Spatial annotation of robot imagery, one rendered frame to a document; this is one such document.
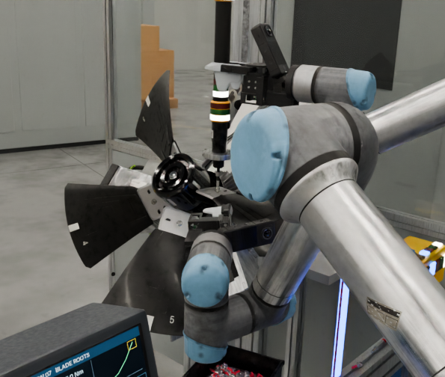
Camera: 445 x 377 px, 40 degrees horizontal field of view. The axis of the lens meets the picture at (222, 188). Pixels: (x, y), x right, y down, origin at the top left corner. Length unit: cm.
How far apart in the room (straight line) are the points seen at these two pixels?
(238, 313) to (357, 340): 117
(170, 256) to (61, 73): 561
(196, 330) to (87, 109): 611
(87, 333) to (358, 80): 72
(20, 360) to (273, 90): 81
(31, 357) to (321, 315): 166
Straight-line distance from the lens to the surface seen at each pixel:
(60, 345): 70
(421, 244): 155
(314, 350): 234
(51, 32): 686
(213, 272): 98
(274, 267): 104
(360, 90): 120
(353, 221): 72
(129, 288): 140
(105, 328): 73
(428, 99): 109
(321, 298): 223
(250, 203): 136
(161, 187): 145
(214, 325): 105
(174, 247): 142
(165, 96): 162
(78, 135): 709
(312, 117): 80
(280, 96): 129
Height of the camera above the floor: 161
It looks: 17 degrees down
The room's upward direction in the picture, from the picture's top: 2 degrees clockwise
